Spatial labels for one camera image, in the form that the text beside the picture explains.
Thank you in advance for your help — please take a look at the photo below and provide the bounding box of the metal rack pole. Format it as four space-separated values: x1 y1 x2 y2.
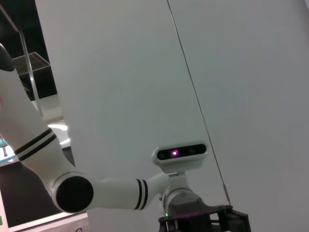
0 4 44 118

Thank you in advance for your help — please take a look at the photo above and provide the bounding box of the black screen white frame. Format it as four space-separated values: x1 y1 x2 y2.
0 164 89 232

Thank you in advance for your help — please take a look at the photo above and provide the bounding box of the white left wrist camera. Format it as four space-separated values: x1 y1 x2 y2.
151 140 209 194

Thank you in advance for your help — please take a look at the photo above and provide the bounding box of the metal wire shelf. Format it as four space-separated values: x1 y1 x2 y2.
11 52 51 91

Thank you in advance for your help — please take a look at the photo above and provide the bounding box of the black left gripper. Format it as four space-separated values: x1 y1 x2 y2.
158 204 251 232

